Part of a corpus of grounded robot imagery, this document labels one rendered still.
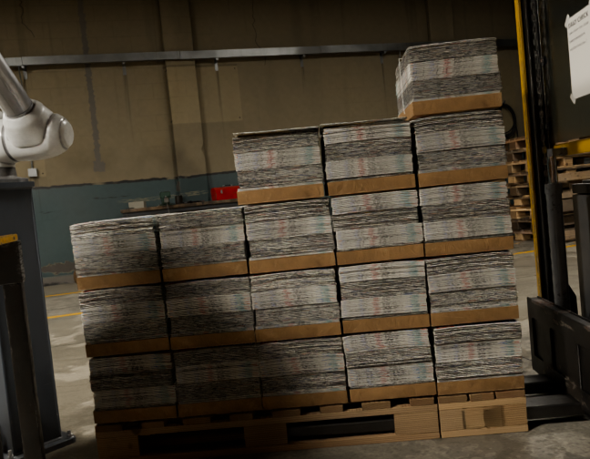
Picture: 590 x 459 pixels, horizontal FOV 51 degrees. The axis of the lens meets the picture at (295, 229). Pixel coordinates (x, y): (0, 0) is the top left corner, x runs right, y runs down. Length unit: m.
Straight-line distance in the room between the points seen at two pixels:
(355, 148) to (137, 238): 0.78
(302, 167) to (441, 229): 0.49
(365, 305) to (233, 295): 0.44
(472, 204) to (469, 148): 0.18
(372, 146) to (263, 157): 0.36
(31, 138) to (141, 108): 6.53
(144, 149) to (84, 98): 1.02
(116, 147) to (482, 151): 7.10
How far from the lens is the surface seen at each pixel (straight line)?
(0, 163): 2.50
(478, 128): 2.10
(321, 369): 2.11
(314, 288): 2.05
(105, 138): 8.80
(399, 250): 2.06
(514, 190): 8.32
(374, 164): 2.05
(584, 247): 2.68
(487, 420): 2.23
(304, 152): 2.06
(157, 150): 8.79
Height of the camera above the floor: 0.84
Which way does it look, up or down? 3 degrees down
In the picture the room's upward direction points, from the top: 6 degrees counter-clockwise
